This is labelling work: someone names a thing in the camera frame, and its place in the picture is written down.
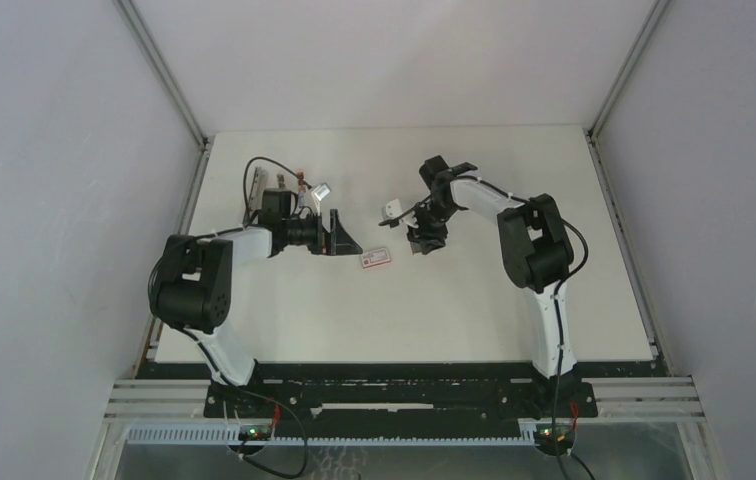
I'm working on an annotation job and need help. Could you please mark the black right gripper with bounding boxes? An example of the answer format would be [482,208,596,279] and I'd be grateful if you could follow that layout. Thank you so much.
[402,199,460,254]

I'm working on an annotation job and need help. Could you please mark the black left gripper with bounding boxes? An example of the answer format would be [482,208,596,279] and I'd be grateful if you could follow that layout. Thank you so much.
[282,210,362,257]

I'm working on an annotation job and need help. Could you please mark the red white staple box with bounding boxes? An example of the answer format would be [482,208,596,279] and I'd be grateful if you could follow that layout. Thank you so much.
[360,247,391,269]

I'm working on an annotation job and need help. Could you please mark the black and grey large stapler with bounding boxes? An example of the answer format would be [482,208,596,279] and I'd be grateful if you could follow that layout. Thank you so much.
[244,167,268,225]

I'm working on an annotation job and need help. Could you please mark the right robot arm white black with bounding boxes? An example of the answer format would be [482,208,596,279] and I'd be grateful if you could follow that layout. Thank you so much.
[407,156,576,416]

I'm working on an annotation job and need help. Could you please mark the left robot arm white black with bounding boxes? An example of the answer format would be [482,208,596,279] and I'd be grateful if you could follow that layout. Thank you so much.
[147,189,363,417]

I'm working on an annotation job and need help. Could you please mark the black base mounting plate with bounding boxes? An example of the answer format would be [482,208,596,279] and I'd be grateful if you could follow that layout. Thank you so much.
[108,361,692,440]

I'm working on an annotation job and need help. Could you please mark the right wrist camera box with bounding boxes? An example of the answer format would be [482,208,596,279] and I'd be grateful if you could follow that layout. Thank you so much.
[381,199,404,223]

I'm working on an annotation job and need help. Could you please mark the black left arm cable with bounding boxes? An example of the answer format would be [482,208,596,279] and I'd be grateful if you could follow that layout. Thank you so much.
[146,156,316,399]

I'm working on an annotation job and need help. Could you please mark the aluminium front rail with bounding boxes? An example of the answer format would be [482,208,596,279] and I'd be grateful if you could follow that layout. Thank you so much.
[104,377,706,424]

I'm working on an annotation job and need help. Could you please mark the white cable duct strip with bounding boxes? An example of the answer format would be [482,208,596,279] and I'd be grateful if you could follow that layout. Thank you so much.
[125,423,538,447]

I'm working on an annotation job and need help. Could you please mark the aluminium frame corner post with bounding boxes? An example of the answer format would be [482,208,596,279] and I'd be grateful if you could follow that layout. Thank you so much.
[113,0,209,150]

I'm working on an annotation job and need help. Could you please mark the right aluminium frame post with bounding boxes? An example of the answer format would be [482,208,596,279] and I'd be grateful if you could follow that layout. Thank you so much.
[586,0,674,143]

